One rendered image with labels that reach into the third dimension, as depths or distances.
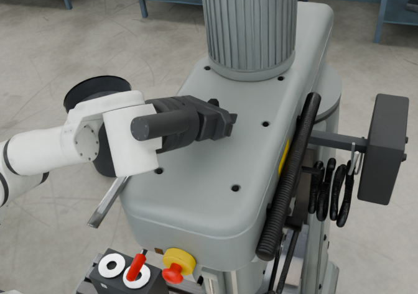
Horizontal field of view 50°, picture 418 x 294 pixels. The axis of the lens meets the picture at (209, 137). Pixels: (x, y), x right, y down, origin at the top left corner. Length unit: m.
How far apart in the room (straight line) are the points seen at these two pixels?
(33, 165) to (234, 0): 0.47
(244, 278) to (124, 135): 0.61
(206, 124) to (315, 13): 0.83
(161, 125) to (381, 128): 0.65
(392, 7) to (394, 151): 3.80
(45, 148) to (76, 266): 2.39
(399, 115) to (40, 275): 2.49
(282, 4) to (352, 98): 3.09
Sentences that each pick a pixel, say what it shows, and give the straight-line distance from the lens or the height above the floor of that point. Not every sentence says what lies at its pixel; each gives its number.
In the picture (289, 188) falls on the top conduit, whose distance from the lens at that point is 0.89.
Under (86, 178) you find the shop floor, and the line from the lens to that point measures 3.55.
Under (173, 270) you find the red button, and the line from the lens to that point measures 0.83.
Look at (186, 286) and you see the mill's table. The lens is 1.75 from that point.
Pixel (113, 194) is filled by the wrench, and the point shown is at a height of 1.90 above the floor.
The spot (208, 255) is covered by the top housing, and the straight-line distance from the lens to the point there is 0.82.
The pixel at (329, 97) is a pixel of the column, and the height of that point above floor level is 1.56.
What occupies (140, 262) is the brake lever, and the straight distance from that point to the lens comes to 0.94.
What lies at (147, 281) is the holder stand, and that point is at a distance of 1.55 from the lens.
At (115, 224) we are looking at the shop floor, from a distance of 3.20.
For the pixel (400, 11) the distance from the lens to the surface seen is 4.79.
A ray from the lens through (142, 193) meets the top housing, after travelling 0.80.
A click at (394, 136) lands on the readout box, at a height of 1.72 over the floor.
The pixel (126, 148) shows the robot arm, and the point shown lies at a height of 2.04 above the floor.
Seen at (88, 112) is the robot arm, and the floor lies 2.08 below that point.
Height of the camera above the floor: 2.49
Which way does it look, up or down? 44 degrees down
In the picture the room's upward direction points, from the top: 7 degrees counter-clockwise
